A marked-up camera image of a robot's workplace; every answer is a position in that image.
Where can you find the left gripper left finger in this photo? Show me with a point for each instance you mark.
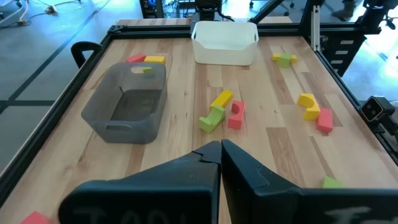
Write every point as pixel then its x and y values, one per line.
pixel 155 193

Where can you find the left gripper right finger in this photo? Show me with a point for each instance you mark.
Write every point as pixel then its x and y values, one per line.
pixel 280 205

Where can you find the green rectangular block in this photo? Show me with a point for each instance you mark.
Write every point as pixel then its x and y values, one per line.
pixel 331 183

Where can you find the green arch block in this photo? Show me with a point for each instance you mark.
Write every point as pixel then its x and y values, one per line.
pixel 206 124

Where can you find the red arch block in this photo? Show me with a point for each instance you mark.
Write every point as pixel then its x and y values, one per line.
pixel 235 122

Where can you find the red rectangular block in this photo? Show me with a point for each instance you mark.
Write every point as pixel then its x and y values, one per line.
pixel 35 218
pixel 324 120
pixel 136 58

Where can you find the yellow arch block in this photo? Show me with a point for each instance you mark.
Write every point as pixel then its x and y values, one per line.
pixel 311 112

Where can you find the small green block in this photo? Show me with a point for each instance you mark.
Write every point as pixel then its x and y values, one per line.
pixel 284 61
pixel 148 70

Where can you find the grey translucent plastic bin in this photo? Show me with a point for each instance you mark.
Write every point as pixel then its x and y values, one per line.
pixel 124 133

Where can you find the white plastic bin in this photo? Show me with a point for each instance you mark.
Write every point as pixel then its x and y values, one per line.
pixel 224 56

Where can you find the black curved hook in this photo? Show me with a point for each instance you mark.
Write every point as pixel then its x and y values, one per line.
pixel 84 44

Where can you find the black panel with white labels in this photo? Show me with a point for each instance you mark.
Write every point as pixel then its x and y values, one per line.
pixel 331 46

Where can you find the black equipment rack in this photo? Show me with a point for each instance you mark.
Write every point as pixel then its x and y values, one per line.
pixel 149 11

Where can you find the person's shoe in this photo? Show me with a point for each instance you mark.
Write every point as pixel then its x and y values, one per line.
pixel 343 11

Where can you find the black table-level camera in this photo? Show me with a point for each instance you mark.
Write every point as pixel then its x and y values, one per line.
pixel 381 107

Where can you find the black aluminium rig frame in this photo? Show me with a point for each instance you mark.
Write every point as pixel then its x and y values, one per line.
pixel 155 31

